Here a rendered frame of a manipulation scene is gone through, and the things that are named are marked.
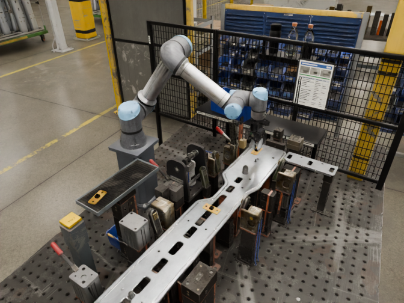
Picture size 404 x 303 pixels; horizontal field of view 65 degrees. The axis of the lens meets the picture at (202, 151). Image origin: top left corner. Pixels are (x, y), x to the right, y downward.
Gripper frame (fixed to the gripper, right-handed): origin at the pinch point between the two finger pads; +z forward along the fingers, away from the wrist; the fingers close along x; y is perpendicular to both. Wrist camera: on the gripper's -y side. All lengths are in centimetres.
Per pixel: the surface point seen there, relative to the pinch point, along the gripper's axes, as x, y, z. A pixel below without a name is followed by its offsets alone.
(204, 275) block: 18, 80, 5
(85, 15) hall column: -656, -401, 59
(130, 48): -241, -144, 15
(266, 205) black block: 17.5, 22.3, 16.5
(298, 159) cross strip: 19.7, -15.0, 9.4
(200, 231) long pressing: 3, 61, 8
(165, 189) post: -19, 56, -1
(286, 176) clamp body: 21.1, 8.2, 5.6
